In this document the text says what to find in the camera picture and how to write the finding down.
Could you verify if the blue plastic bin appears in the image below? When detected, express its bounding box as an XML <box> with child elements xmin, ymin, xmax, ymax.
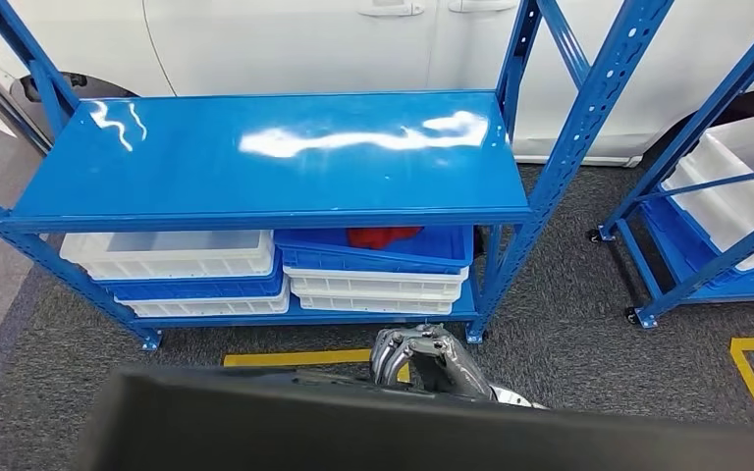
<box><xmin>99</xmin><ymin>249</ymin><xmax>286</xmax><ymax>303</ymax></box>
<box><xmin>639</xmin><ymin>194</ymin><xmax>754</xmax><ymax>304</ymax></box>
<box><xmin>273</xmin><ymin>225</ymin><xmax>476</xmax><ymax>277</ymax></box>

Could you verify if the black plastic car panel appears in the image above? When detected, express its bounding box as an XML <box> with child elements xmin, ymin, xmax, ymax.
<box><xmin>76</xmin><ymin>365</ymin><xmax>754</xmax><ymax>471</ymax></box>

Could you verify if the blue metal shelf rack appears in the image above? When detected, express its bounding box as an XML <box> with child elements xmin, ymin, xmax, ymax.
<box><xmin>0</xmin><ymin>0</ymin><xmax>677</xmax><ymax>353</ymax></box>
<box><xmin>588</xmin><ymin>0</ymin><xmax>754</xmax><ymax>331</ymax></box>

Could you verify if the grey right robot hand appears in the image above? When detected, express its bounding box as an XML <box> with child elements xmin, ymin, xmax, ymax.
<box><xmin>369</xmin><ymin>323</ymin><xmax>496</xmax><ymax>401</ymax></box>

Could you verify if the red cloth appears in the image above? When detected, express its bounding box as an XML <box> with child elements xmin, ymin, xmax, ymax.
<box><xmin>346</xmin><ymin>227</ymin><xmax>425</xmax><ymax>252</ymax></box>

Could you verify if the white car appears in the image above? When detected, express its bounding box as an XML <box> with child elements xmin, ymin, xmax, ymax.
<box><xmin>0</xmin><ymin>0</ymin><xmax>754</xmax><ymax>169</ymax></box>

